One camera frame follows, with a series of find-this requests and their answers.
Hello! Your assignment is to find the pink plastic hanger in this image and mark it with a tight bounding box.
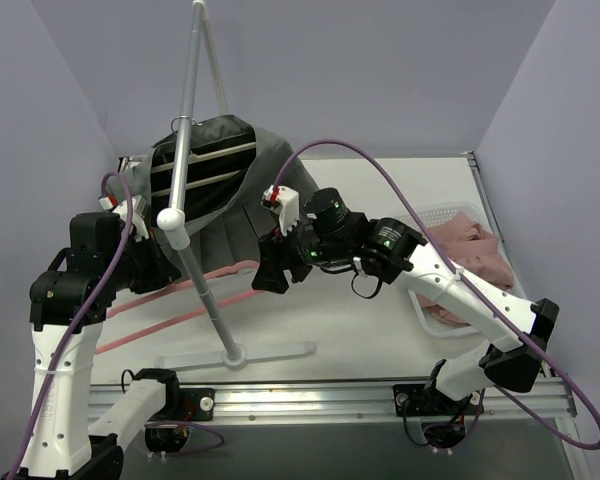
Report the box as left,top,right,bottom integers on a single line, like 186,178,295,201
96,261,259,355

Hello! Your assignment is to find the grey pleated skirt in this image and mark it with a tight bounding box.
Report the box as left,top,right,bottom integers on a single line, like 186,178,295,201
112,114,321,274

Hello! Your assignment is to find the wooden multi-bar hanger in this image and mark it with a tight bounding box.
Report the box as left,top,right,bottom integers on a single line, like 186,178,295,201
149,142,259,194

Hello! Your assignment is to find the pink pleated skirt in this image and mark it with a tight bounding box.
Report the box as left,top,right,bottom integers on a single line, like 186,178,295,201
417,210,516,329

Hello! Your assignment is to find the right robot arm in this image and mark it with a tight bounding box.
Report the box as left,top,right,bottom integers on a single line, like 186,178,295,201
252,186,559,413

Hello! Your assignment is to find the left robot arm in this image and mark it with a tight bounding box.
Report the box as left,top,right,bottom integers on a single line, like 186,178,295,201
5,206,182,479

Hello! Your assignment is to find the silver clothes rack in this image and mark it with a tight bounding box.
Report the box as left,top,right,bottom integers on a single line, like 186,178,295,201
152,0,317,371

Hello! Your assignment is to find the white plastic basket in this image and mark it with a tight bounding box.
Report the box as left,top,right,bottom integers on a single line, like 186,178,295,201
409,203,522,339

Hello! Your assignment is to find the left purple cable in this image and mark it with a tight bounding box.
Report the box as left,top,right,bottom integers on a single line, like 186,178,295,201
4,172,134,480

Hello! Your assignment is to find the purple cable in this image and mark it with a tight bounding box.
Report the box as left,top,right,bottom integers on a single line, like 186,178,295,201
272,139,600,450
4,172,134,480

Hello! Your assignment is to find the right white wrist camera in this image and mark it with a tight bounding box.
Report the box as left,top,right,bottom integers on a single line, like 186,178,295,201
261,185,301,236

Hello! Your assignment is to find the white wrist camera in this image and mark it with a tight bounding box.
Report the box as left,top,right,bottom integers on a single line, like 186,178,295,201
261,185,301,236
98,195,150,242

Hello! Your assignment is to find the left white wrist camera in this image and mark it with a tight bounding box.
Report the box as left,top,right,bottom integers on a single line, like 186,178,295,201
98,195,150,242

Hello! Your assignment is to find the aluminium mounting rail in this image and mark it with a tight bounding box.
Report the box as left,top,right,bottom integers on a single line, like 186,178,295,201
88,372,579,426

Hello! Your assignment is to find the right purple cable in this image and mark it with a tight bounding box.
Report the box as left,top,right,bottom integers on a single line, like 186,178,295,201
272,139,600,450

